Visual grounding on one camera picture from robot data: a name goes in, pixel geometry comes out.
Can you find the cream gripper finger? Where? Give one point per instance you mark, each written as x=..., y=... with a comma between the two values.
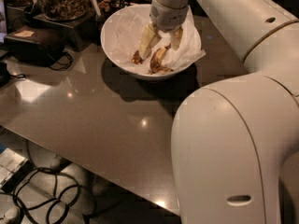
x=175, y=38
x=149, y=39

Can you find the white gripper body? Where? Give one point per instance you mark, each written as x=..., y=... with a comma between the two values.
x=168, y=18

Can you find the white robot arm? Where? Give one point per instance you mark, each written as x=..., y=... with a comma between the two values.
x=230, y=138

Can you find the small brown banana piece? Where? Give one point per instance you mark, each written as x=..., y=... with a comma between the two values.
x=136, y=59

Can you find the white bowl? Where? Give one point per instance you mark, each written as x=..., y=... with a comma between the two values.
x=108, y=38

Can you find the white paper liner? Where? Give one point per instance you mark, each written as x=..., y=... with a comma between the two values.
x=129, y=28

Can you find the black stand under jar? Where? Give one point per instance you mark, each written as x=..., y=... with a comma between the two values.
x=78, y=34

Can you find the glass jar of nuts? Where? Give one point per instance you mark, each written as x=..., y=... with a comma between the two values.
x=63, y=10

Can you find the black box with label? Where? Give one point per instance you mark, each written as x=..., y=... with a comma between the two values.
x=36, y=46

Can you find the black device at edge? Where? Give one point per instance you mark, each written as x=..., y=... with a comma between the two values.
x=5, y=76

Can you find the white power strip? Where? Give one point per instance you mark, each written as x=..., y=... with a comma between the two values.
x=13, y=167

